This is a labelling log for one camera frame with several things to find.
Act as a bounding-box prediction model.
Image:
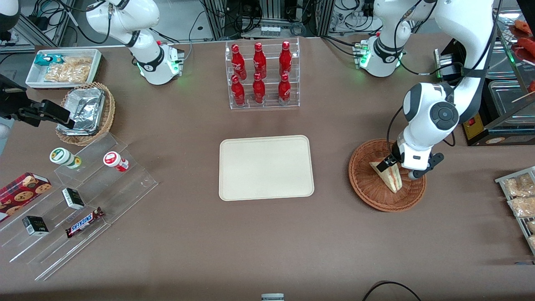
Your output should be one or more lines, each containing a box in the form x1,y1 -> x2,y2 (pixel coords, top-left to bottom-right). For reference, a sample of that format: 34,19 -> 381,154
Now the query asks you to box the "brown round wicker basket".
348,138 -> 427,212

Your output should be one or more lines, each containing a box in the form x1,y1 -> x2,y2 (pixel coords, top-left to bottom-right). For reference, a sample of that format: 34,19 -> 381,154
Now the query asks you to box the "clear bag of chips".
44,56 -> 93,83

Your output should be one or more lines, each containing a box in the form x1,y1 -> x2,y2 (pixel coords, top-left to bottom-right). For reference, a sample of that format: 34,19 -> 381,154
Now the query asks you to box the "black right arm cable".
66,0 -> 112,45

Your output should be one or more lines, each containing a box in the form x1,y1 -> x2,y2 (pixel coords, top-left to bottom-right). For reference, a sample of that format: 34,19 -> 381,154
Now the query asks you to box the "triangular sandwich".
369,157 -> 403,194

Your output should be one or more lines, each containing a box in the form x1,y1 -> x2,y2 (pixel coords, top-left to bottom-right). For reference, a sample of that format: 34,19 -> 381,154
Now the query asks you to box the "clear acrylic bottle rack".
225,38 -> 301,110

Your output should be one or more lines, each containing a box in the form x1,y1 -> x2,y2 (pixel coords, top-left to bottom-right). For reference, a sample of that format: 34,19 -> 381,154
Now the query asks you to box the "white rectangular bin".
25,48 -> 103,89

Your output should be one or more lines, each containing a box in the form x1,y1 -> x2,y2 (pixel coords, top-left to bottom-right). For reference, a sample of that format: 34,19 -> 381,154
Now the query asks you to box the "black looped cable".
362,281 -> 422,301

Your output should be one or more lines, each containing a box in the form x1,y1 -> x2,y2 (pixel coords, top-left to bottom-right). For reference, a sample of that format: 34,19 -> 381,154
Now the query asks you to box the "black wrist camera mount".
411,153 -> 444,181
0,74 -> 26,118

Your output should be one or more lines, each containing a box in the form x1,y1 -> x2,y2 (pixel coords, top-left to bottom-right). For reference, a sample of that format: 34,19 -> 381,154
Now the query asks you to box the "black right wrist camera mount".
0,74 -> 26,118

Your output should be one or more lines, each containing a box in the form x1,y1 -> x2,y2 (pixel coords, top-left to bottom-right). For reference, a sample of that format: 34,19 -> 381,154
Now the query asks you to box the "aluminium extrusion frame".
17,0 -> 80,47

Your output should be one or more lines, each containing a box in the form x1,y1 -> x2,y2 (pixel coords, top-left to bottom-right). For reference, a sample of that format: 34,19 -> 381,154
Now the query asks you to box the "metal equipment rack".
201,0 -> 335,39

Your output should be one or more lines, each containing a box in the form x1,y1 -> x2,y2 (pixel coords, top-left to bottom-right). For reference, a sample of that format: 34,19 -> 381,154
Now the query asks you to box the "black food warmer appliance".
434,6 -> 535,147

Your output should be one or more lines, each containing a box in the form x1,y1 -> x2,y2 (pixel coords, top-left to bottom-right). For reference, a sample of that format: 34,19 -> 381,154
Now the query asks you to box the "red tartan cookie box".
0,172 -> 52,223

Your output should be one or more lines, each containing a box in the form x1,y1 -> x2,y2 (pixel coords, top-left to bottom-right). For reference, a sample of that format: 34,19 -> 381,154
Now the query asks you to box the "red lid small cup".
103,151 -> 130,172

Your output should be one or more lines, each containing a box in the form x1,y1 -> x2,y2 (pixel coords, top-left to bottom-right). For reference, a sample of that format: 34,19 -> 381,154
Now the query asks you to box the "black box white text panel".
62,188 -> 86,210

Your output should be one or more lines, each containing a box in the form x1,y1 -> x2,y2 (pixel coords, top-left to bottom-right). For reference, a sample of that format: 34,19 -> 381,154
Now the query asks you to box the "red cola bottle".
253,42 -> 267,79
252,73 -> 266,104
231,44 -> 247,81
231,74 -> 246,107
279,41 -> 293,77
278,73 -> 291,104

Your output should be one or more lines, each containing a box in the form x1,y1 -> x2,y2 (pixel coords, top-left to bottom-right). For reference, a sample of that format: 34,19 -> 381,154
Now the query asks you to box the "tray with packaged snacks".
495,166 -> 535,256

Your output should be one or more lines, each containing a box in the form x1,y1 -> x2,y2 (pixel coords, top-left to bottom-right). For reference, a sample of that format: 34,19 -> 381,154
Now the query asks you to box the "black box gold Face print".
22,216 -> 50,237

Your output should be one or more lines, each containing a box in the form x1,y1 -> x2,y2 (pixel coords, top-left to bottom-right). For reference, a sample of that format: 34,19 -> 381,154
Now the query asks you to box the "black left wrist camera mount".
411,153 -> 444,181

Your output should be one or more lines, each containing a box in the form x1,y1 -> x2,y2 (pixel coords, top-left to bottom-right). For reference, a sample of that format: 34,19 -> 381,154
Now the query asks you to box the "light tan wicker basket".
55,82 -> 116,146

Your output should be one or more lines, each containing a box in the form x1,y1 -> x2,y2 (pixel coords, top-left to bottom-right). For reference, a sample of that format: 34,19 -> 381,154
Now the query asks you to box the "Snickers chocolate bar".
65,207 -> 105,239

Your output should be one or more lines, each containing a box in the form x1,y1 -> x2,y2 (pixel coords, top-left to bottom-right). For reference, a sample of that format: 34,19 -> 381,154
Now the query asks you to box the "green lid sunflower cup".
49,148 -> 82,170

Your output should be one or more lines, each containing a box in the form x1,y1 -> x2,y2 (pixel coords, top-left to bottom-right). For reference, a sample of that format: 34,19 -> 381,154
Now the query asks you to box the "clear acrylic step shelf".
0,132 -> 159,281

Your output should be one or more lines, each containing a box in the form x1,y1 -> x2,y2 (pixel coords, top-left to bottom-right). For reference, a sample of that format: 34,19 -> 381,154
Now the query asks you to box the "beige plastic tray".
219,135 -> 315,202

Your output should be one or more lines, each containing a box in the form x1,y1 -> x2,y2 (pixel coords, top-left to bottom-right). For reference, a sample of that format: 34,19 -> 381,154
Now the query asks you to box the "teal snack packet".
34,54 -> 64,66

